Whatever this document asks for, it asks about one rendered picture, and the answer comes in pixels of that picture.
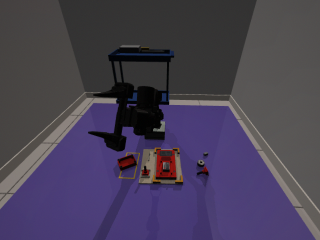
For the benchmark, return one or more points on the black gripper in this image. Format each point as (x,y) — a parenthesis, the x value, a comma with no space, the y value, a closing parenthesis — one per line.
(116,140)

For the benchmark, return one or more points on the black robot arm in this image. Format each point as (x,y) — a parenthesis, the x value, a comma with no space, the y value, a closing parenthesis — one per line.
(146,115)

